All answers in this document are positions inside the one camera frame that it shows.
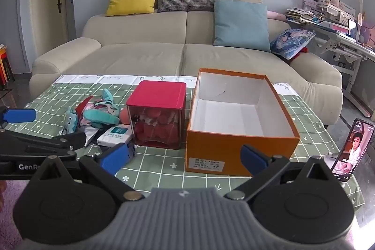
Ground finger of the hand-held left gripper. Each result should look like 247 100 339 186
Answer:
0 130 87 163
0 106 37 130

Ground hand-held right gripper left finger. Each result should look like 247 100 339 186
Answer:
28 143 145 201

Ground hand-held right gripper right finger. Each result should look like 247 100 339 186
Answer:
224 145 349 201

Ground orange cardboard box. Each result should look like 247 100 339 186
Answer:
186 68 301 177

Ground white tissue packet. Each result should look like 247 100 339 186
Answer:
97 125 134 148

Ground small blue plush toy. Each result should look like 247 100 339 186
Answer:
63 106 81 133

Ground teal and pink plush doll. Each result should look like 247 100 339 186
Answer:
82 89 121 128

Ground purple shaggy rug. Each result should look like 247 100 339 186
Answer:
0 178 30 250

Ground stacked colourful plastic stools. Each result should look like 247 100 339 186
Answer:
0 43 15 86

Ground red box with clear sides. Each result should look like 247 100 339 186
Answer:
126 81 187 150

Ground smartphone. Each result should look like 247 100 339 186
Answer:
331 118 375 182

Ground beige fabric sofa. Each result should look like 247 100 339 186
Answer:
29 8 343 126

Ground cream door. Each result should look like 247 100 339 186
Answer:
28 0 71 76

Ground blue printed pillow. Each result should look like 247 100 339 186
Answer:
270 28 316 61

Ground light blue pillow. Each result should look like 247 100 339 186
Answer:
212 0 271 53

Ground white study desk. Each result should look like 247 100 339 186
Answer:
285 0 375 119

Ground pink plush toy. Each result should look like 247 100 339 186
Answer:
266 10 288 20

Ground stack of books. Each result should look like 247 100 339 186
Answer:
285 7 318 25

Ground laptop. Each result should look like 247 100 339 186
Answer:
347 19 359 41

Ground white desktop shelf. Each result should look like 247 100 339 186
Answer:
305 0 358 25

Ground purple plush cushion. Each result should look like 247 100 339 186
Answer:
358 20 375 51

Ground grey houndstooth pillow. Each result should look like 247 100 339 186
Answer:
157 0 216 13

